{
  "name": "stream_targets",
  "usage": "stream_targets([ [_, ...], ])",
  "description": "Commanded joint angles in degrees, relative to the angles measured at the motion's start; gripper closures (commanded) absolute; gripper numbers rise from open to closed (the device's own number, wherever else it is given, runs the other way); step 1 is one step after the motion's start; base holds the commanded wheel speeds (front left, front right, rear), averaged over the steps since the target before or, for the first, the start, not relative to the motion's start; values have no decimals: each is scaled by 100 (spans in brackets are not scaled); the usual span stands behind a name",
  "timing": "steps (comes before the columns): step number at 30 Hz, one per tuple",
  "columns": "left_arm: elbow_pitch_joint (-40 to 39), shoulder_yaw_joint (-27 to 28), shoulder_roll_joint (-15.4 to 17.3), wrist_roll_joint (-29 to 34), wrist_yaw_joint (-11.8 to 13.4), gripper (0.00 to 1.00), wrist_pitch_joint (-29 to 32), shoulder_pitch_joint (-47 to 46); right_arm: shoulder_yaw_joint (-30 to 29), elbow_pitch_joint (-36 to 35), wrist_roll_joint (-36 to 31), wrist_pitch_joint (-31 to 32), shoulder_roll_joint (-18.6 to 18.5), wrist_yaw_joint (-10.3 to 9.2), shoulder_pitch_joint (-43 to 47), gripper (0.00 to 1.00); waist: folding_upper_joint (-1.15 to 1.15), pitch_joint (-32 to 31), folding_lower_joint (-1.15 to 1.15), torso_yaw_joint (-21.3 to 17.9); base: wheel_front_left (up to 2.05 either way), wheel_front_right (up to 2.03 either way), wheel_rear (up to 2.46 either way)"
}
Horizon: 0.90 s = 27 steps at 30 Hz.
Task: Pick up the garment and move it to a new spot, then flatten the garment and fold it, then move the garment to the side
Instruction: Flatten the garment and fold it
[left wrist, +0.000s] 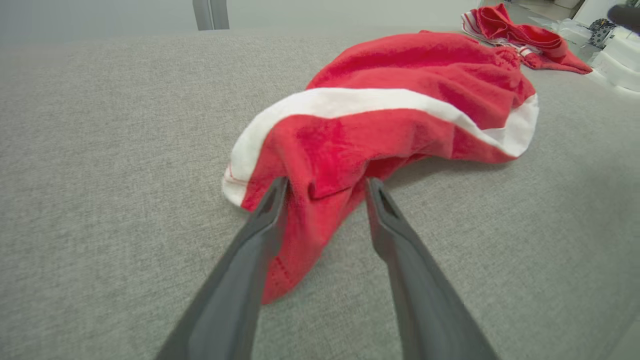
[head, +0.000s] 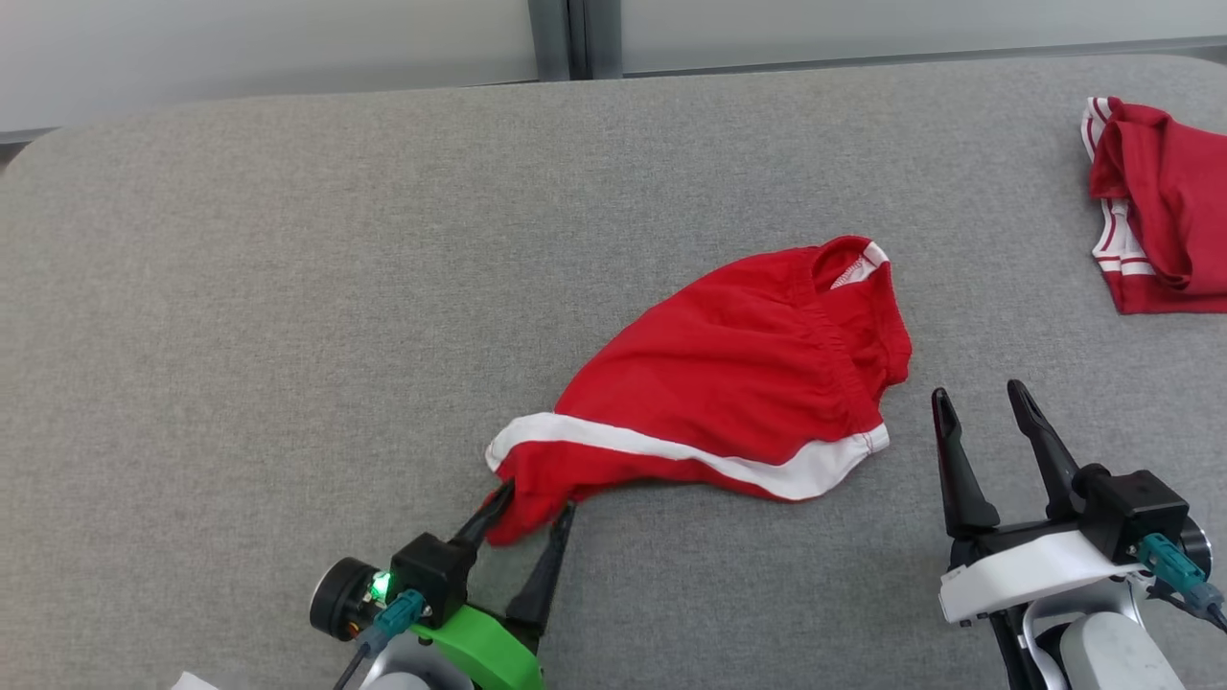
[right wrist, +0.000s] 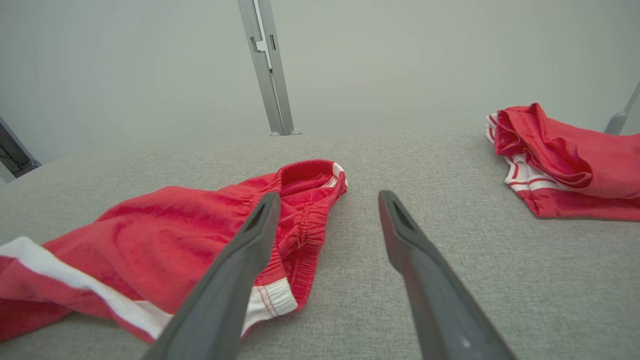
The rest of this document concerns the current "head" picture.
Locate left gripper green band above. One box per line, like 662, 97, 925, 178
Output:
410, 478, 579, 690

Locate red Bulls 23 jersey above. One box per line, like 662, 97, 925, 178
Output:
1081, 96, 1227, 315

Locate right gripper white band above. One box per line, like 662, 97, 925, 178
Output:
931, 379, 1148, 627

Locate camera cable teal connector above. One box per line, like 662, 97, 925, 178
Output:
331, 589, 428, 690
1136, 534, 1227, 635

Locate left camera cable teal connector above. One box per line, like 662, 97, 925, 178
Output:
331, 589, 428, 690

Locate right camera cable teal connector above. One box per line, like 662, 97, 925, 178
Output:
1136, 534, 1227, 635

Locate grey double partition post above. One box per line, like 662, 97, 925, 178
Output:
529, 0, 624, 82

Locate red shorts with white stripe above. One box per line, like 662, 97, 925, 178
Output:
484, 235, 914, 547

